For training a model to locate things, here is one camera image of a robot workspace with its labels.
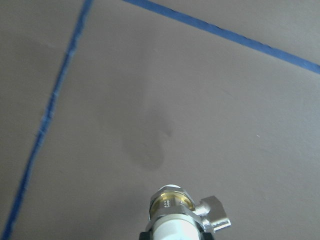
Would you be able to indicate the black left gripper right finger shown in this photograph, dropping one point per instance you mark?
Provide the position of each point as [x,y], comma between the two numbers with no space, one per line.
[206,236]

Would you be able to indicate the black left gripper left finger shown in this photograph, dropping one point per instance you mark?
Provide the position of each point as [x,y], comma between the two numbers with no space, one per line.
[146,235]

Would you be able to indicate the white PPR valve with brass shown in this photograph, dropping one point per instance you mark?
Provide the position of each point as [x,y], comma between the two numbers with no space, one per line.
[173,215]

